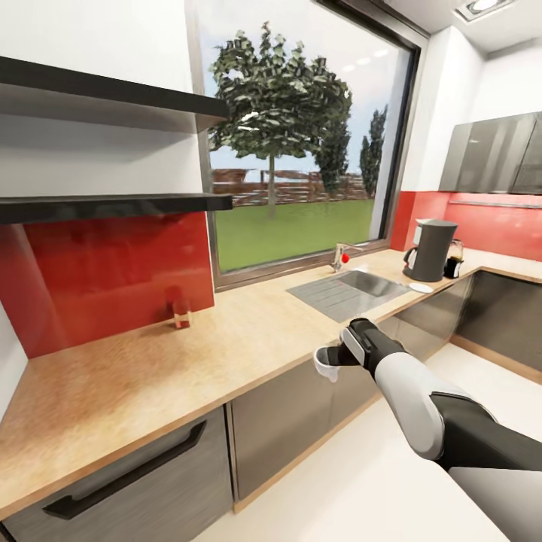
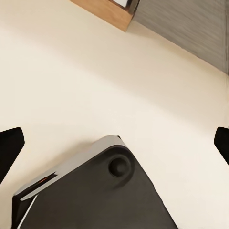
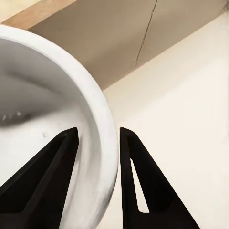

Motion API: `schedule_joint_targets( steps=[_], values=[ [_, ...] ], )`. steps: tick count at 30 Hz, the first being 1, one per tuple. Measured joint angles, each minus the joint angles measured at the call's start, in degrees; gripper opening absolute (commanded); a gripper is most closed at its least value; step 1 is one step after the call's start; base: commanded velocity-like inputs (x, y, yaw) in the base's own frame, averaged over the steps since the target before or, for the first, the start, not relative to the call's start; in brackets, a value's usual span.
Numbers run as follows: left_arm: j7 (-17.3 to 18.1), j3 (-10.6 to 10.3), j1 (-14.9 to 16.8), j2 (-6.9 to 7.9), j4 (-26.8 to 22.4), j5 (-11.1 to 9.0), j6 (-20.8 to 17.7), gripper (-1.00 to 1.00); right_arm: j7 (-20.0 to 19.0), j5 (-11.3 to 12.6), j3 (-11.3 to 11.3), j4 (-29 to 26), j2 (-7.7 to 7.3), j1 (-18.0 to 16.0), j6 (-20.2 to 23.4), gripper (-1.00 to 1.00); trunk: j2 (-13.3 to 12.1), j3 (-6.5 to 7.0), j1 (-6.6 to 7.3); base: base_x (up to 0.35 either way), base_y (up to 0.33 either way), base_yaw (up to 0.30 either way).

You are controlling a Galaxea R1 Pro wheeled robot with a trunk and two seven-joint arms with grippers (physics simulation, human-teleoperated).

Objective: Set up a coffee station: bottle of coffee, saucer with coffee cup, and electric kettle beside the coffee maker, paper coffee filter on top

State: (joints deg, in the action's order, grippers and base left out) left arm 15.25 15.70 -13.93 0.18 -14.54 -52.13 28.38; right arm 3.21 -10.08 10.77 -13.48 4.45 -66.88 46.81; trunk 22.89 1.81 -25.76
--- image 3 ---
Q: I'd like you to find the coffee cup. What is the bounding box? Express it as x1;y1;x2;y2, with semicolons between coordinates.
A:
0;25;120;229

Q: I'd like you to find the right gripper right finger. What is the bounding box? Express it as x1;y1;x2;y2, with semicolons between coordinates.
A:
119;127;200;229

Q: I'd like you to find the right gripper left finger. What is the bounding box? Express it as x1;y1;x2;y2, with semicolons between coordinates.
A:
0;127;79;229

